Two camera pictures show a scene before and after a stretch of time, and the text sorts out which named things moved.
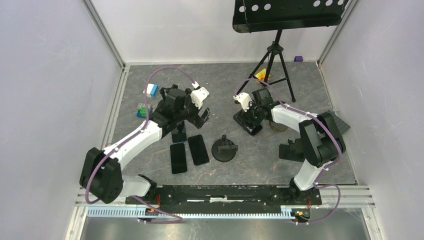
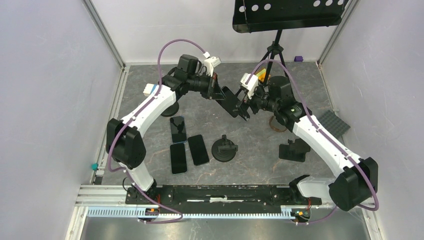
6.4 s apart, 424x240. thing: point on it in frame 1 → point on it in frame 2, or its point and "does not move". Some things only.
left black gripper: [194, 120] → [213, 90]
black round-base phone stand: [224, 150] does not move
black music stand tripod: [259, 15] does not move
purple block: [298, 59] does not move
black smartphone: [178, 158] does not move
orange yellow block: [261, 75] does not move
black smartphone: [250, 122] → [230, 102]
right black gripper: [250, 108] → [242, 110]
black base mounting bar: [256, 197] does not move
